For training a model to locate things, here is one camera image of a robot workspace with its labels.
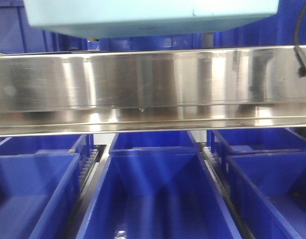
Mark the light blue plastic bin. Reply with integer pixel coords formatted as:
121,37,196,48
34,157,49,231
24,0,279,38

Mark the dark blue bin rear middle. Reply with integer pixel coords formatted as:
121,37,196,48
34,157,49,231
109,130,199,155

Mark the dark blue bin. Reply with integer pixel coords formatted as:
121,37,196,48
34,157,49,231
213,0,306,48
0,0,57,54
226,152,306,239
77,153,241,239
109,130,199,155
210,128,306,159
0,134,94,158
0,153,80,239

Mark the dark blue bin lower middle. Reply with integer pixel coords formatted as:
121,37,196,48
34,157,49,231
77,153,241,239

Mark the white roller track right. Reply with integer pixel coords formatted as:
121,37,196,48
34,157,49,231
200,143,255,239

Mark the dark blue bin rear right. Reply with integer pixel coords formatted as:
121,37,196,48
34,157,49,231
210,128,306,159

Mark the metal roller track left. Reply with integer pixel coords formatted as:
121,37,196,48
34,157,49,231
63,144,110,239

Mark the dark blue bin rear left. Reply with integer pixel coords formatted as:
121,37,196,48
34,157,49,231
0,134,94,158

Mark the dark blue bin lower right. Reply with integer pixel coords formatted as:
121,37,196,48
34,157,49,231
226,152,306,239

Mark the dark blue bin lower left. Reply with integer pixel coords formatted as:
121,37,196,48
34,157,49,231
0,153,80,239

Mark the dark blue bin upper right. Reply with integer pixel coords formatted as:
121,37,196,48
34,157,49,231
213,0,306,48

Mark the dark blue bin upper left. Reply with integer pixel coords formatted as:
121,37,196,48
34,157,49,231
0,0,57,54

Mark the stainless steel shelf rail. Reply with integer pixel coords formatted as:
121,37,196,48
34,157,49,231
0,46,306,136

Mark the black cable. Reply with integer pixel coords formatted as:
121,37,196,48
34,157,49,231
293,0,306,77

